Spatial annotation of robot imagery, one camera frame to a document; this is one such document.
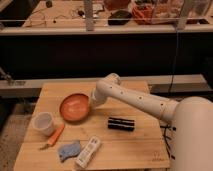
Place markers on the black rectangular box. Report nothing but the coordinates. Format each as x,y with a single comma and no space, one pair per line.
121,124

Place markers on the white plastic cup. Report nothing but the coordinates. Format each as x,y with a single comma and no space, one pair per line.
43,123

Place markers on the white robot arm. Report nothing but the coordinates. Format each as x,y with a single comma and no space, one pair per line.
191,121

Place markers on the orange ceramic bowl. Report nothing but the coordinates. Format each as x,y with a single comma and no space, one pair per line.
75,107

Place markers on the orange carrot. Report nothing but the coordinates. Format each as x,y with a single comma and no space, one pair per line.
52,140

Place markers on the white remote controller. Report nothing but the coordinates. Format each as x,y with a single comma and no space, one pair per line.
88,151

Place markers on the orange basket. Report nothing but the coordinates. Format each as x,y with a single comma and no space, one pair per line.
142,14

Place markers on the grey metal post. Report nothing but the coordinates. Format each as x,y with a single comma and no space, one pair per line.
88,15

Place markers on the black computer mouse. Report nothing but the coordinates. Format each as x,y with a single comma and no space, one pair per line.
120,17

